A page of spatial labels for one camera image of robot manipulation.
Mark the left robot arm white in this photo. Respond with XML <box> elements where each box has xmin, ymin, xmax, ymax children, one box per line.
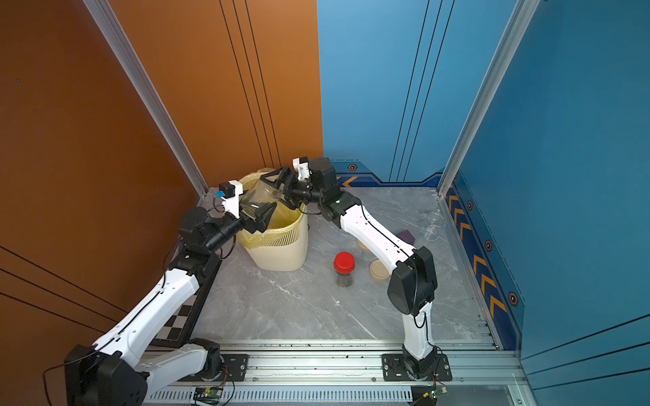
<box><xmin>64</xmin><ymin>203</ymin><xmax>277</xmax><ymax>405</ymax></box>

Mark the glass jar red lid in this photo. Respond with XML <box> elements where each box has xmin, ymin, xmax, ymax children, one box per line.
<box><xmin>333</xmin><ymin>252</ymin><xmax>355</xmax><ymax>288</ymax></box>

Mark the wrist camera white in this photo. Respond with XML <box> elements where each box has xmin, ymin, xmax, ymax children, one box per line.
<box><xmin>292</xmin><ymin>157</ymin><xmax>311</xmax><ymax>182</ymax></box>
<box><xmin>214</xmin><ymin>180</ymin><xmax>244</xmax><ymax>218</ymax></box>

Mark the black white checkerboard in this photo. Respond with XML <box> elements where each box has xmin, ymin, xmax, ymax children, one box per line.
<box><xmin>151</xmin><ymin>252</ymin><xmax>222</xmax><ymax>348</ymax></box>

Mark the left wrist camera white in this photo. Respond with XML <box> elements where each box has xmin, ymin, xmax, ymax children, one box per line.
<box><xmin>214</xmin><ymin>180</ymin><xmax>244</xmax><ymax>218</ymax></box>

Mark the purple embossed toy cube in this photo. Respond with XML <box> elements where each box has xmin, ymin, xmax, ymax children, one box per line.
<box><xmin>396</xmin><ymin>230</ymin><xmax>416</xmax><ymax>245</ymax></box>

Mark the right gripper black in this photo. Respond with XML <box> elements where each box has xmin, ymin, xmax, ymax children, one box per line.
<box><xmin>261</xmin><ymin>166</ymin><xmax>328</xmax><ymax>209</ymax></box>

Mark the aluminium corner post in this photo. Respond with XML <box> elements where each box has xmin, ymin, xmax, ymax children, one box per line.
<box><xmin>437</xmin><ymin>0</ymin><xmax>540</xmax><ymax>198</ymax></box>
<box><xmin>84</xmin><ymin>0</ymin><xmax>208</xmax><ymax>197</ymax></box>

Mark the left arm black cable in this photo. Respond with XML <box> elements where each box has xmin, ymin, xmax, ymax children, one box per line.
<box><xmin>42</xmin><ymin>238</ymin><xmax>240</xmax><ymax>406</ymax></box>

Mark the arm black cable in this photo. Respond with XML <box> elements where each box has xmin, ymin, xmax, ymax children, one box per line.
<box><xmin>42</xmin><ymin>238</ymin><xmax>240</xmax><ymax>406</ymax></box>
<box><xmin>299</xmin><ymin>200</ymin><xmax>438</xmax><ymax>356</ymax></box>

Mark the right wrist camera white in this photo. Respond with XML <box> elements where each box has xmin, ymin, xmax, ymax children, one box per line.
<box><xmin>292</xmin><ymin>157</ymin><xmax>311</xmax><ymax>182</ymax></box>

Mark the green circuit board left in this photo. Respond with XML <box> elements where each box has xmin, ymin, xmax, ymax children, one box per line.
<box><xmin>192</xmin><ymin>387</ymin><xmax>223</xmax><ymax>405</ymax></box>

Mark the aluminium corner post right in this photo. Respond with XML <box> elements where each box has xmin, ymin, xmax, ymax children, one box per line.
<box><xmin>437</xmin><ymin>0</ymin><xmax>540</xmax><ymax>198</ymax></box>

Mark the aluminium corner post left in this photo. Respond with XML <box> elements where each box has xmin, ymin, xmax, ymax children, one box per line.
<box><xmin>84</xmin><ymin>0</ymin><xmax>208</xmax><ymax>197</ymax></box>

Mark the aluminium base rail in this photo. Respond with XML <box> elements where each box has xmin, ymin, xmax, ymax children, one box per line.
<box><xmin>121</xmin><ymin>338</ymin><xmax>534</xmax><ymax>406</ymax></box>

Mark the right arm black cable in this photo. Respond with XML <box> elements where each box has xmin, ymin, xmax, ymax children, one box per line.
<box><xmin>299</xmin><ymin>200</ymin><xmax>438</xmax><ymax>356</ymax></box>

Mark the cream waste basket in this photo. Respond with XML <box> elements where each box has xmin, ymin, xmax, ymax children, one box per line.
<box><xmin>235</xmin><ymin>172</ymin><xmax>310</xmax><ymax>272</ymax></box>

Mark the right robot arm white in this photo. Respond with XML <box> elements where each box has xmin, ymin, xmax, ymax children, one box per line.
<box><xmin>260</xmin><ymin>157</ymin><xmax>441</xmax><ymax>380</ymax></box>

